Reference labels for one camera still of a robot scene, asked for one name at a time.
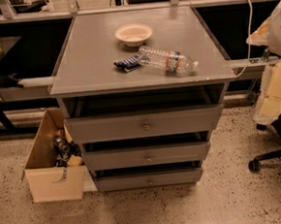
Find grey drawer cabinet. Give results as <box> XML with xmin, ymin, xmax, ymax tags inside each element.
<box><xmin>50</xmin><ymin>7</ymin><xmax>234</xmax><ymax>181</ymax></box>

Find yellow sponge in box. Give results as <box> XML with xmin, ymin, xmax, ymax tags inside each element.
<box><xmin>67</xmin><ymin>155</ymin><xmax>83</xmax><ymax>167</ymax></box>

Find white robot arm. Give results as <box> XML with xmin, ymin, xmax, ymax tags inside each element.
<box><xmin>246</xmin><ymin>0</ymin><xmax>281</xmax><ymax>125</ymax></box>

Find white paper bowl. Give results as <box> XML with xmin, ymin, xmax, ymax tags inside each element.
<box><xmin>115</xmin><ymin>23</ymin><xmax>153</xmax><ymax>48</ymax></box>

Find cardboard box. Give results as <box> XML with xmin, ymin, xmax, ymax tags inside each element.
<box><xmin>23</xmin><ymin>108</ymin><xmax>85</xmax><ymax>203</ymax></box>

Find dark blue snack packet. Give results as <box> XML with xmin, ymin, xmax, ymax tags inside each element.
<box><xmin>113</xmin><ymin>55</ymin><xmax>141</xmax><ymax>73</ymax></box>

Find grey top drawer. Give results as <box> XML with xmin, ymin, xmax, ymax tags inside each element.
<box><xmin>64</xmin><ymin>105</ymin><xmax>222</xmax><ymax>144</ymax></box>

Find clear plastic water bottle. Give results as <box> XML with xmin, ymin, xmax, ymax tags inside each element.
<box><xmin>138</xmin><ymin>46</ymin><xmax>198</xmax><ymax>75</ymax></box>

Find grey bottom drawer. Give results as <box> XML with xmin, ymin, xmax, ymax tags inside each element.
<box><xmin>94</xmin><ymin>168</ymin><xmax>203</xmax><ymax>192</ymax></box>

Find metal railing frame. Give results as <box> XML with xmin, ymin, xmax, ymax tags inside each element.
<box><xmin>0</xmin><ymin>0</ymin><xmax>265</xmax><ymax>22</ymax></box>

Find dark cans in box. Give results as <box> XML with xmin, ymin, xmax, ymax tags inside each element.
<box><xmin>53</xmin><ymin>136</ymin><xmax>81</xmax><ymax>167</ymax></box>

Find grey drawer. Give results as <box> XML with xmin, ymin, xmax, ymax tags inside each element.
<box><xmin>64</xmin><ymin>105</ymin><xmax>222</xmax><ymax>144</ymax></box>
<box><xmin>94</xmin><ymin>168</ymin><xmax>203</xmax><ymax>192</ymax></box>
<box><xmin>82</xmin><ymin>142</ymin><xmax>211</xmax><ymax>171</ymax></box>

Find white cable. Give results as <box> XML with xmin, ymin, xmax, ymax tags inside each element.
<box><xmin>229</xmin><ymin>0</ymin><xmax>259</xmax><ymax>80</ymax></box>

